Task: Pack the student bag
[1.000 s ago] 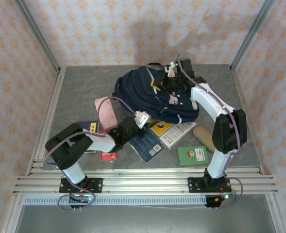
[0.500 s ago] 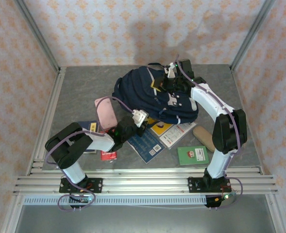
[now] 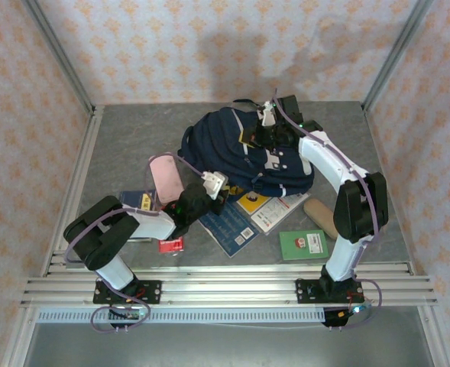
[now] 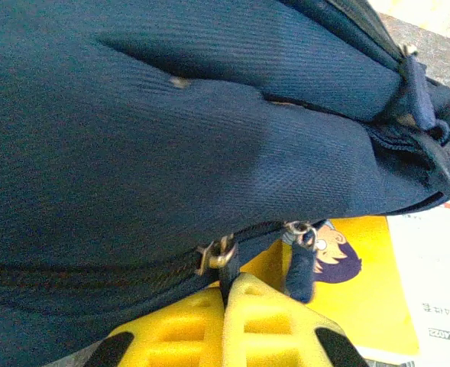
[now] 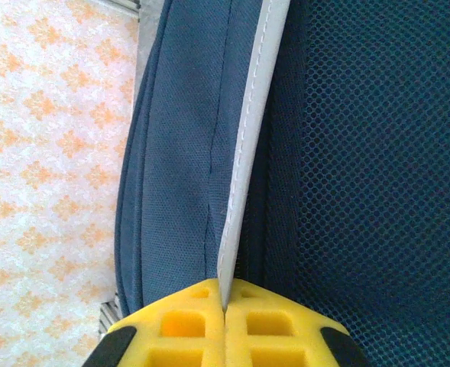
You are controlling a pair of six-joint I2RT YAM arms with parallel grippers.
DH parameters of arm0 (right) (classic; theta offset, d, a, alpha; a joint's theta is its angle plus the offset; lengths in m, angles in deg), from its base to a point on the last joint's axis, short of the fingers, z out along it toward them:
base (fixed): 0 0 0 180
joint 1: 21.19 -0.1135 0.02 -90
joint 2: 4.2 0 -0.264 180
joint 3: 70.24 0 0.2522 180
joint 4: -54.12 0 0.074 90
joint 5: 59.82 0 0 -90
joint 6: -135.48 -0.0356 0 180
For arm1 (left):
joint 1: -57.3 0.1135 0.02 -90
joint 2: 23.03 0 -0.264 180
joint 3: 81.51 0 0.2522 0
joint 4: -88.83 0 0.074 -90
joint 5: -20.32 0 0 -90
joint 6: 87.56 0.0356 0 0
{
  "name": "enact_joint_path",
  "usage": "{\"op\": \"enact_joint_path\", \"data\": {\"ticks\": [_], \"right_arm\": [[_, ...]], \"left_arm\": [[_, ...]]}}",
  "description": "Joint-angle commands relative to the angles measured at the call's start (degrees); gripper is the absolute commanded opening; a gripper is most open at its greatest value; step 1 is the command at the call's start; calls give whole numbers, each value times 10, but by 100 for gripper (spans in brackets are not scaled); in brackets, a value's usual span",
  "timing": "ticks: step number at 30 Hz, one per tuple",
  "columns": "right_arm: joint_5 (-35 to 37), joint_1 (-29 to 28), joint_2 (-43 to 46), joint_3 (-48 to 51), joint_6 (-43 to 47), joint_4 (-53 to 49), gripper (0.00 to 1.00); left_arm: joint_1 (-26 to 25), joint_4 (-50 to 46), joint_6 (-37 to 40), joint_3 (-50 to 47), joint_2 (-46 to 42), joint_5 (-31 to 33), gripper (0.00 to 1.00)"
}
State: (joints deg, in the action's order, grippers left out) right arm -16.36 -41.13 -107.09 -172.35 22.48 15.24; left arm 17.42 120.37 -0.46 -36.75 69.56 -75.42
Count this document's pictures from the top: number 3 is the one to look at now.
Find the dark blue barcode book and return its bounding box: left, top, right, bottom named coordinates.
left=198, top=200, right=261, bottom=259

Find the navy blue student backpack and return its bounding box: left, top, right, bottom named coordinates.
left=176, top=99, right=316, bottom=200

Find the pink pencil case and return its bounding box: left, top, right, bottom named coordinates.
left=148, top=152, right=186, bottom=206

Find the red card pack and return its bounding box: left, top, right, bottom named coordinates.
left=158, top=235, right=185, bottom=254

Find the dark blue yellow-label book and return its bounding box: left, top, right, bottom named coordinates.
left=118, top=190, right=160, bottom=242

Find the green notebook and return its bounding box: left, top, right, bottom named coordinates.
left=278, top=229, right=329, bottom=261

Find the tan glasses case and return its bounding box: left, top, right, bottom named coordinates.
left=303, top=197, right=340, bottom=240

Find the small circuit board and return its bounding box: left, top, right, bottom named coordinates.
left=109, top=307, right=149, bottom=322
left=335, top=301, right=373, bottom=320

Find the aluminium mounting rail beam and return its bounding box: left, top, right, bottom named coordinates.
left=20, top=261, right=439, bottom=307

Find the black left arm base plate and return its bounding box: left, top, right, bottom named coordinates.
left=94, top=280, right=163, bottom=306

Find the white slotted cable duct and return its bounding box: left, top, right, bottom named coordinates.
left=37, top=308, right=327, bottom=325

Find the aluminium table side rail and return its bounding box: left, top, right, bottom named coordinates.
left=40, top=106, right=105, bottom=277

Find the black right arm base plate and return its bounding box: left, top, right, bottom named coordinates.
left=295, top=278, right=365, bottom=306

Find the aluminium corner post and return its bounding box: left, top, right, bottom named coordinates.
left=21, top=0, right=96, bottom=115
left=361, top=0, right=435, bottom=112

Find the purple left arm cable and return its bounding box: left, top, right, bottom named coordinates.
left=63, top=152, right=210, bottom=334

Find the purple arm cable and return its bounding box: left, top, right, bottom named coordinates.
left=63, top=152, right=210, bottom=334
left=272, top=88, right=383, bottom=330

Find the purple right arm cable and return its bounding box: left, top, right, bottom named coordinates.
left=272, top=88, right=383, bottom=330

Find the aluminium frame leg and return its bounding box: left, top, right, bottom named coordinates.
left=1, top=305, right=38, bottom=367
left=417, top=305, right=450, bottom=367

